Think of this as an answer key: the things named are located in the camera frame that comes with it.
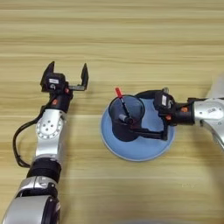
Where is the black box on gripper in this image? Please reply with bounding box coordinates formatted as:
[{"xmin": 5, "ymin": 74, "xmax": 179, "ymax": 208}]
[
  {"xmin": 153, "ymin": 90, "xmax": 176, "ymax": 111},
  {"xmin": 39, "ymin": 73, "xmax": 67, "ymax": 94}
]

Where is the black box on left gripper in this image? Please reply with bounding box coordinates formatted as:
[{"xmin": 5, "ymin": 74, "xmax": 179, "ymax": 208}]
[{"xmin": 39, "ymin": 73, "xmax": 67, "ymax": 94}]

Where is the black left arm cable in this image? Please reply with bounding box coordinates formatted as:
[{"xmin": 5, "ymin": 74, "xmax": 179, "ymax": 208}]
[{"xmin": 12, "ymin": 103, "xmax": 52, "ymax": 169}]

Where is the short grey black marker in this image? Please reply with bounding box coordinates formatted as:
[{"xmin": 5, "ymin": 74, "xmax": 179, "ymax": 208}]
[{"xmin": 118, "ymin": 114, "xmax": 136, "ymax": 125}]

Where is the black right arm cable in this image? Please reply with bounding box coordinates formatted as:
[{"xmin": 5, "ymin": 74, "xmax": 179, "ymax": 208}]
[{"xmin": 187, "ymin": 96, "xmax": 206, "ymax": 103}]

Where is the black mesh pen cup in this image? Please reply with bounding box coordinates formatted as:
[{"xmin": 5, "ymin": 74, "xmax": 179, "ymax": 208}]
[{"xmin": 108, "ymin": 94, "xmax": 146, "ymax": 143}]

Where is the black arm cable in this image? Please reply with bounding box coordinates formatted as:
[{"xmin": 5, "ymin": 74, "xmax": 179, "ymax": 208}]
[
  {"xmin": 12, "ymin": 103, "xmax": 52, "ymax": 169},
  {"xmin": 187, "ymin": 96, "xmax": 206, "ymax": 103}
]

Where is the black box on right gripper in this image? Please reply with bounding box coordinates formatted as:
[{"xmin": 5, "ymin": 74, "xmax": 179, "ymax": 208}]
[{"xmin": 153, "ymin": 90, "xmax": 176, "ymax": 111}]

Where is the red capped black marker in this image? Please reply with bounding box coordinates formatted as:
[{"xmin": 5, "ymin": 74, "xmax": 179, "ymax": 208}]
[{"xmin": 115, "ymin": 87, "xmax": 132, "ymax": 118}]

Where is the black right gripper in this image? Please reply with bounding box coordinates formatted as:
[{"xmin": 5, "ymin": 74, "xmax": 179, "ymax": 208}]
[{"xmin": 130, "ymin": 89, "xmax": 196, "ymax": 142}]

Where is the blue round plate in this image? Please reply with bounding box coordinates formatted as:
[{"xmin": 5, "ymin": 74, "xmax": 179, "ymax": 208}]
[{"xmin": 100, "ymin": 97, "xmax": 177, "ymax": 162}]

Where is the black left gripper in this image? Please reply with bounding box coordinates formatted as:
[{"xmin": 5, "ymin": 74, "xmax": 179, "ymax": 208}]
[{"xmin": 39, "ymin": 60, "xmax": 89, "ymax": 115}]

